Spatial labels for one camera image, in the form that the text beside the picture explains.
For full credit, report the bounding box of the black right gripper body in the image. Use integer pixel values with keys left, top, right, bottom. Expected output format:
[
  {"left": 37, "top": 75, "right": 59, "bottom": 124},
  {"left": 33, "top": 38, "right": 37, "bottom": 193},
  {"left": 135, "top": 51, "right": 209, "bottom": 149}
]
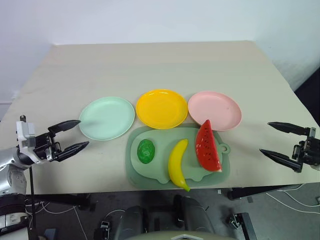
[{"left": 292, "top": 126, "right": 320, "bottom": 166}]

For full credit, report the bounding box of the mint green plate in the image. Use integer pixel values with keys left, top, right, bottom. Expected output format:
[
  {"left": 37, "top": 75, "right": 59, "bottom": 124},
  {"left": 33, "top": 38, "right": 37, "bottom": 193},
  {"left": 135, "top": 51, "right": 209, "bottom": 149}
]
[{"left": 78, "top": 96, "right": 136, "bottom": 141}]

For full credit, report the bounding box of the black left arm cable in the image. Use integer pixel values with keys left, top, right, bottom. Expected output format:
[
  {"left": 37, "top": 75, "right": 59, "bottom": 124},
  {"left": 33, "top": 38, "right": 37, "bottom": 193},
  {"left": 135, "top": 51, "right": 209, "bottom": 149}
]
[{"left": 28, "top": 165, "right": 38, "bottom": 240}]

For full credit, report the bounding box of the yellow plate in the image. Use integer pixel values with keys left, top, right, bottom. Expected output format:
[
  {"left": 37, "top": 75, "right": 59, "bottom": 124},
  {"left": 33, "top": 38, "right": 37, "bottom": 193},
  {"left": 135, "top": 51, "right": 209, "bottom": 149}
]
[{"left": 135, "top": 88, "right": 189, "bottom": 130}]

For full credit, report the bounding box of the yellow banana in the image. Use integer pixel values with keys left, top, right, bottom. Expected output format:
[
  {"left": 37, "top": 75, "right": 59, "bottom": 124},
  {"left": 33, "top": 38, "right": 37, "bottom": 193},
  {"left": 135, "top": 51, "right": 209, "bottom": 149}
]
[{"left": 167, "top": 138, "right": 191, "bottom": 193}]

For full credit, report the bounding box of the green round fruit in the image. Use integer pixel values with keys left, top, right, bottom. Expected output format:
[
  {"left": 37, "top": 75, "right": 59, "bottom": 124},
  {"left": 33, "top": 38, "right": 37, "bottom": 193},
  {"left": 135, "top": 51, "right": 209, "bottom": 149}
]
[{"left": 136, "top": 139, "right": 156, "bottom": 165}]

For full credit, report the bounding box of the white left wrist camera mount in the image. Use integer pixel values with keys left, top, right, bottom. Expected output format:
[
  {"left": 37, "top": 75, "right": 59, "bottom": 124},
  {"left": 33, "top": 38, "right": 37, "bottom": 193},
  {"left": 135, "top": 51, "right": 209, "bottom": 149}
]
[{"left": 15, "top": 114, "right": 43, "bottom": 165}]

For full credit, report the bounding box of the green silicone mat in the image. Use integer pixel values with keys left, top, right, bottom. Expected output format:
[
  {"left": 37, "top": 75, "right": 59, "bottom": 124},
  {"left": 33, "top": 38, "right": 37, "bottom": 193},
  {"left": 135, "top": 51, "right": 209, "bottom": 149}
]
[{"left": 125, "top": 123, "right": 232, "bottom": 190}]

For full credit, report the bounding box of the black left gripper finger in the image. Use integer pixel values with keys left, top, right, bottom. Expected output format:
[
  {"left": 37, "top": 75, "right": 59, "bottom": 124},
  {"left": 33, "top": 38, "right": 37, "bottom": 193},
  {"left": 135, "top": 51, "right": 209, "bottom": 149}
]
[
  {"left": 47, "top": 119, "right": 82, "bottom": 134},
  {"left": 55, "top": 141, "right": 90, "bottom": 162}
]

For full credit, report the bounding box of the black metal stand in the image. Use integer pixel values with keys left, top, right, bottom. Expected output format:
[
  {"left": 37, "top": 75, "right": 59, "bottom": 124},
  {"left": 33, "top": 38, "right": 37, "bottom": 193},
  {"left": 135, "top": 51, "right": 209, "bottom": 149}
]
[{"left": 226, "top": 212, "right": 259, "bottom": 240}]

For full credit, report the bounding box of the pink plate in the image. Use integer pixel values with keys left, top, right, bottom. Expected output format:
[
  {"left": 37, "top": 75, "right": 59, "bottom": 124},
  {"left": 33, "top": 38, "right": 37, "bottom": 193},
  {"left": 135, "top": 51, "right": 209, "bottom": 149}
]
[{"left": 187, "top": 90, "right": 243, "bottom": 132}]

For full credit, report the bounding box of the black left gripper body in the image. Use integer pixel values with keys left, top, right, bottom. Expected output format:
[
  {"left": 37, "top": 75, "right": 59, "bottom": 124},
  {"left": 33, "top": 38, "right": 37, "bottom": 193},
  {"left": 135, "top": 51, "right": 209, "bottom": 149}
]
[{"left": 32, "top": 131, "right": 63, "bottom": 164}]

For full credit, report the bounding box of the white floor cable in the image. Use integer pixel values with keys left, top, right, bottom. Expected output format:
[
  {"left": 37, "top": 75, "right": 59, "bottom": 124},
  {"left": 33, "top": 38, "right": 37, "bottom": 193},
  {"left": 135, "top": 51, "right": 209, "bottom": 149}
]
[
  {"left": 264, "top": 188, "right": 320, "bottom": 209},
  {"left": 37, "top": 199, "right": 85, "bottom": 240}
]

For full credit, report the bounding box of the dark rounded robot shape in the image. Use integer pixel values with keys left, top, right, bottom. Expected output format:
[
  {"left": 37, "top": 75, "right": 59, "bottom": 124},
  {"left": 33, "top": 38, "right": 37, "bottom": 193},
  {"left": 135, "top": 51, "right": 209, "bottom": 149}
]
[{"left": 116, "top": 194, "right": 217, "bottom": 237}]

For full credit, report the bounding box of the black table frame bar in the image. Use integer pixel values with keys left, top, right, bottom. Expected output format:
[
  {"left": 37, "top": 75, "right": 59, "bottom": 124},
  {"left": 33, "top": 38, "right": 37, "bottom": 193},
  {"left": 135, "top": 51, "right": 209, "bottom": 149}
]
[
  {"left": 24, "top": 192, "right": 97, "bottom": 211},
  {"left": 226, "top": 184, "right": 302, "bottom": 200}
]

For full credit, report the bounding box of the red watermelon slice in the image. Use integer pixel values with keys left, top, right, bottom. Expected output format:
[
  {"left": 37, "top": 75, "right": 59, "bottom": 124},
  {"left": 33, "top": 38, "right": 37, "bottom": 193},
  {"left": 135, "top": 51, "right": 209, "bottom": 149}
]
[{"left": 194, "top": 119, "right": 223, "bottom": 174}]

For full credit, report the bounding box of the black metal bracket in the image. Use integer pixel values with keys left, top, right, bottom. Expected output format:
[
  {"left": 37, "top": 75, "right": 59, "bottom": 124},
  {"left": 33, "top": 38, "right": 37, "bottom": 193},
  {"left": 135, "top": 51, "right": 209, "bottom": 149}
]
[{"left": 93, "top": 219, "right": 112, "bottom": 240}]

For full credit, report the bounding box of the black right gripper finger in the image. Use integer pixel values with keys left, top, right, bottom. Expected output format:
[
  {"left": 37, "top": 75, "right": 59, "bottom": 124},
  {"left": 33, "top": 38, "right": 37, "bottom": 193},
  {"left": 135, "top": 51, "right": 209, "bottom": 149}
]
[
  {"left": 259, "top": 148, "right": 303, "bottom": 173},
  {"left": 267, "top": 121, "right": 311, "bottom": 136}
]

